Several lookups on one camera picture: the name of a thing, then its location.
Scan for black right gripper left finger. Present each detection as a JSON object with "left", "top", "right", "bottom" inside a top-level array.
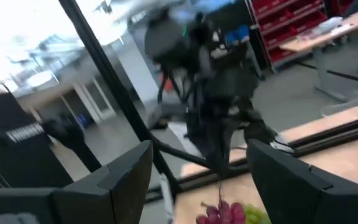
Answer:
[{"left": 0, "top": 139, "right": 154, "bottom": 224}]

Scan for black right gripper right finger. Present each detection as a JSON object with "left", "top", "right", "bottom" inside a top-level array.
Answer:
[{"left": 246, "top": 139, "right": 358, "bottom": 224}]

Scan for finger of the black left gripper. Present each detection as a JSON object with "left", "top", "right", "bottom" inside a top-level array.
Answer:
[
  {"left": 218, "top": 149, "right": 232, "bottom": 180},
  {"left": 204, "top": 149, "right": 219, "bottom": 180}
]

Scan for green grape bunch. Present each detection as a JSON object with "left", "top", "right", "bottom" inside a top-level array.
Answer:
[{"left": 243, "top": 203, "right": 272, "bottom": 224}]

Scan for purple grape bunch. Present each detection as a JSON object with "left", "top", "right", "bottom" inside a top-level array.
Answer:
[{"left": 196, "top": 180, "right": 247, "bottom": 224}]

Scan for blue object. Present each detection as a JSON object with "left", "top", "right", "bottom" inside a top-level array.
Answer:
[{"left": 76, "top": 113, "right": 88, "bottom": 128}]

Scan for black box white label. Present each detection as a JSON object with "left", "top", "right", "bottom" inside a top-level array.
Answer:
[{"left": 0, "top": 92, "right": 74, "bottom": 189}]

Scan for blue storage bins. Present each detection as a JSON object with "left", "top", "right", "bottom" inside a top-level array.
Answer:
[{"left": 225, "top": 24, "right": 251, "bottom": 45}]

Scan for red storage shelf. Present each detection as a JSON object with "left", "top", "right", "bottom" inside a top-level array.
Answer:
[{"left": 247, "top": 0, "right": 334, "bottom": 68}]

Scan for wooden desk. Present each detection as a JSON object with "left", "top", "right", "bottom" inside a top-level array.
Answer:
[{"left": 280, "top": 2, "right": 358, "bottom": 102}]

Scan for silver arm base bracket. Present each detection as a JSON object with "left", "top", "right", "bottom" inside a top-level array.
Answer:
[{"left": 273, "top": 135, "right": 296, "bottom": 154}]

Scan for silver frame plate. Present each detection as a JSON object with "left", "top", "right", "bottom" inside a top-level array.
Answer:
[{"left": 159, "top": 172, "right": 175, "bottom": 224}]

